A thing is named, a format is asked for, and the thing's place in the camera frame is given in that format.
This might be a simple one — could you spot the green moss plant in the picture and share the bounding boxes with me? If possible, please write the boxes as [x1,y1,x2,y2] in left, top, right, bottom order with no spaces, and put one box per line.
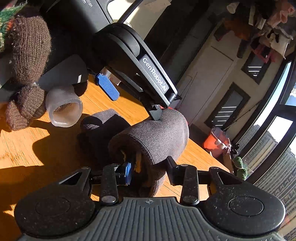
[236,168,248,181]
[232,156,243,169]

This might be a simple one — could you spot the dark grey knit pants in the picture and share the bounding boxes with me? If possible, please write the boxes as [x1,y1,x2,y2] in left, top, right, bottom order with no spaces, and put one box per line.
[78,108,189,197]

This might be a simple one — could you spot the green moss plant right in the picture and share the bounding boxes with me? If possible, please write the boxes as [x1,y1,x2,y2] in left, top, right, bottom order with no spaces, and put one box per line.
[236,168,248,181]

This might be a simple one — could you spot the hanging clothes bundle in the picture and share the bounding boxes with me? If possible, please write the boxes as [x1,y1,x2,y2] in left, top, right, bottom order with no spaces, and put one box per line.
[214,1,295,63]

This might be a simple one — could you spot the translucent plastic cup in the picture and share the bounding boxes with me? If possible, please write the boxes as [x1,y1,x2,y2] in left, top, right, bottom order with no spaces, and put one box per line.
[45,85,83,128]

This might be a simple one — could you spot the green moss plant left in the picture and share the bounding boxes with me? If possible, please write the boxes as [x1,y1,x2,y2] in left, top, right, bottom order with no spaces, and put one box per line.
[232,156,243,169]

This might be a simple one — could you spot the orange plastic bucket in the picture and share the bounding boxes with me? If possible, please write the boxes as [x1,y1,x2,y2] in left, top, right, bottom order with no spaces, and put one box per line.
[203,126,231,158]

